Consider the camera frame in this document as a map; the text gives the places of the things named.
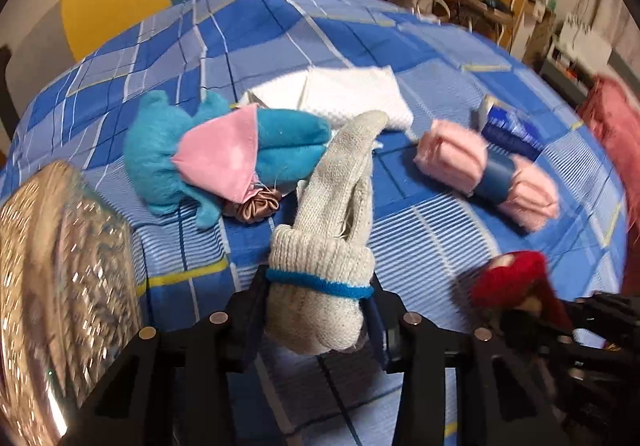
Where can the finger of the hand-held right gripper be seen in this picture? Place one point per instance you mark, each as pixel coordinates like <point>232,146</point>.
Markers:
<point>535,331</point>

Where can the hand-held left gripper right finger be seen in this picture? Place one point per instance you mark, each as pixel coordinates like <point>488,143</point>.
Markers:
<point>386,326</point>

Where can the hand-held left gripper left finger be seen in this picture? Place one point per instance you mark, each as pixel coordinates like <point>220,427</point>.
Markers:
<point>248,308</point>

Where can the red knit sock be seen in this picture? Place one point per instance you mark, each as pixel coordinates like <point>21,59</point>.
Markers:
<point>515,276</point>

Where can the grey knit glove blue band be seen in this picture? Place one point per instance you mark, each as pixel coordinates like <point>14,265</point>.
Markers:
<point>322,271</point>

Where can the brown satin scrunchie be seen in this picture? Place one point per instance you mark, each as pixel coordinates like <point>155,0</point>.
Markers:
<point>255,206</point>

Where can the pink towel blue band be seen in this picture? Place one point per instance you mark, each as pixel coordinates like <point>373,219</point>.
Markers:
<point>450,153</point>

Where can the blue plush toy pink patch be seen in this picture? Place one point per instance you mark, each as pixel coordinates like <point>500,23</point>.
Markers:
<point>160,146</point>

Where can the blue tissue packet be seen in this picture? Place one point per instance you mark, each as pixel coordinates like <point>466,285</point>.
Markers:
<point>510,131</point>

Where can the white towel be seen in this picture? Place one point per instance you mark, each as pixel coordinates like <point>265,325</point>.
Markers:
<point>350,91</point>

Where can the sequined bag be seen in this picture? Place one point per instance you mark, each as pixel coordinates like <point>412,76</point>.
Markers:
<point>60,286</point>

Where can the blue plaid bed sheet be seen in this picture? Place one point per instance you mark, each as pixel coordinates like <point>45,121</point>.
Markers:
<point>280,36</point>

